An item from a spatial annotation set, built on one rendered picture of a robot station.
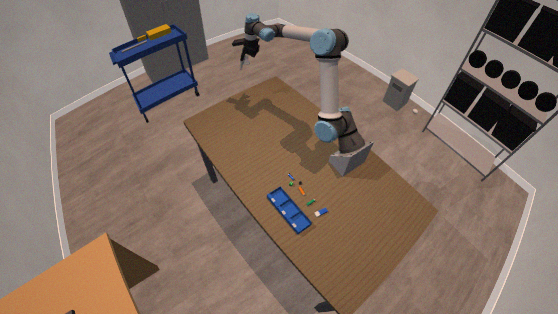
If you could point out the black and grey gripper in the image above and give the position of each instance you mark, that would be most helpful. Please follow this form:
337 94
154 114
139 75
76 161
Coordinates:
248 49

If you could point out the white and blue eraser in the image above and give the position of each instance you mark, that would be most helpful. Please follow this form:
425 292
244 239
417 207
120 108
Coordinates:
320 212

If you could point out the blue rack of bins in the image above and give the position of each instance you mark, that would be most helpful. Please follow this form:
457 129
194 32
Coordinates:
289 208

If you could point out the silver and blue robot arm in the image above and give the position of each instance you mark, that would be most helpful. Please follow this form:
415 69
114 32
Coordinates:
327 44

